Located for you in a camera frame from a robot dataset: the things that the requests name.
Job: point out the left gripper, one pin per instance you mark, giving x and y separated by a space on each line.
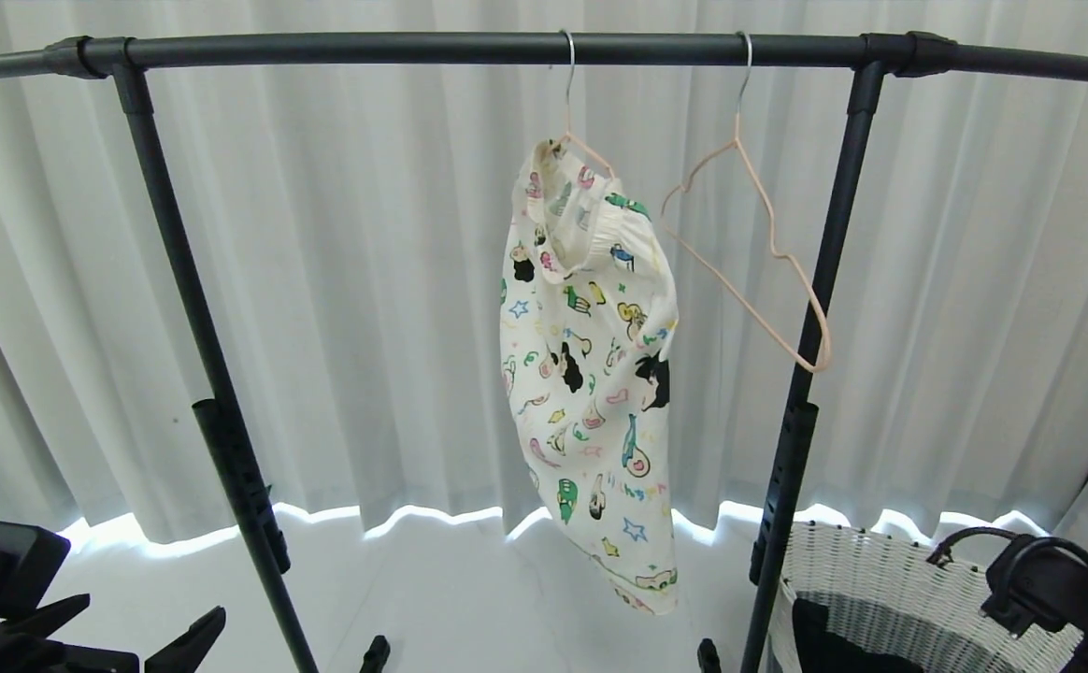
39 659

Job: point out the cream printed garment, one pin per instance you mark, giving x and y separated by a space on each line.
591 393

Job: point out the pink clothes hanger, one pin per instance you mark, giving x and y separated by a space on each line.
569 84
774 250

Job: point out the black garment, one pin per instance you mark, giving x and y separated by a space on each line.
834 645

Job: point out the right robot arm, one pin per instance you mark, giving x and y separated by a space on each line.
1049 584

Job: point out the black clothes rack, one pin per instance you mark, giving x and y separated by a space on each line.
413 49

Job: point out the white laundry basket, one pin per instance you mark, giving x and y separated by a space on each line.
862 579

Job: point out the white curtain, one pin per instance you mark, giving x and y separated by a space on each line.
366 280

